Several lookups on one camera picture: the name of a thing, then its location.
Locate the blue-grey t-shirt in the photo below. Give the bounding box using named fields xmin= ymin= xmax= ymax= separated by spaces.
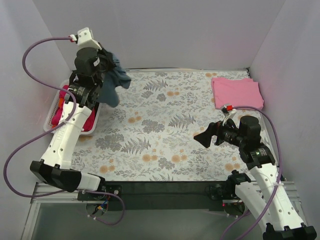
xmin=97 ymin=48 xmax=131 ymax=108

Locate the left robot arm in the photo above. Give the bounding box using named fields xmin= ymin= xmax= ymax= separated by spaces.
xmin=30 ymin=47 xmax=112 ymax=200

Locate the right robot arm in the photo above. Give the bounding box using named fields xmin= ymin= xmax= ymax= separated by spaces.
xmin=194 ymin=115 xmax=317 ymax=240

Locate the folded pink t-shirt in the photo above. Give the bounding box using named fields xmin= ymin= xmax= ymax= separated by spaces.
xmin=211 ymin=77 xmax=264 ymax=110

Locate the orange garment in basket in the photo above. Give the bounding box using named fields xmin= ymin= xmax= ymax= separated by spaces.
xmin=58 ymin=98 xmax=64 ymax=108

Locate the floral table mat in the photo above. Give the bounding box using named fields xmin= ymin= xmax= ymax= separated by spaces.
xmin=71 ymin=71 xmax=248 ymax=181

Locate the magenta t-shirt in basket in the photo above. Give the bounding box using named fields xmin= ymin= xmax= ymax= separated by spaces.
xmin=47 ymin=90 xmax=97 ymax=135

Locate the white plastic basket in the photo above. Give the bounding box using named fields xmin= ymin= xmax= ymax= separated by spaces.
xmin=43 ymin=91 xmax=101 ymax=136

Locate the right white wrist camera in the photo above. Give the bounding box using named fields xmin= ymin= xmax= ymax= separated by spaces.
xmin=220 ymin=104 xmax=237 ymax=126

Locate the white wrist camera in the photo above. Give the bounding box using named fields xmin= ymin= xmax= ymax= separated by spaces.
xmin=220 ymin=104 xmax=237 ymax=126
xmin=69 ymin=27 xmax=103 ymax=50

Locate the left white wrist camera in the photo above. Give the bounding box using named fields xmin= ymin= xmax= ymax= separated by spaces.
xmin=69 ymin=27 xmax=103 ymax=50

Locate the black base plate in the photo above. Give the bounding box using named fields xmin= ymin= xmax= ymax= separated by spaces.
xmin=77 ymin=181 xmax=256 ymax=212

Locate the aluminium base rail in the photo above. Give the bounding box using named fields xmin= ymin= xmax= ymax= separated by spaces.
xmin=31 ymin=181 xmax=307 ymax=225

